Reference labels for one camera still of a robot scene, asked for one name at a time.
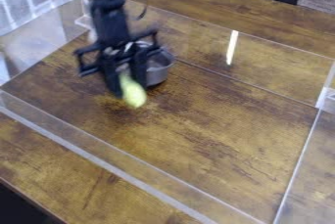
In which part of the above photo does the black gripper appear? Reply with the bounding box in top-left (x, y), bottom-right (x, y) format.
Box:
top-left (75, 29), bottom-right (161, 98)

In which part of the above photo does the small steel pot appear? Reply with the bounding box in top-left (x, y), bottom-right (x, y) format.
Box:
top-left (146, 47), bottom-right (175, 87)

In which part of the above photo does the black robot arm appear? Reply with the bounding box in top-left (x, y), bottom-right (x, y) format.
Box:
top-left (75, 0), bottom-right (161, 98)

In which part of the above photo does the clear acrylic bracket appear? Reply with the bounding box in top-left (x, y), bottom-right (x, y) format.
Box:
top-left (75, 0), bottom-right (92, 30)

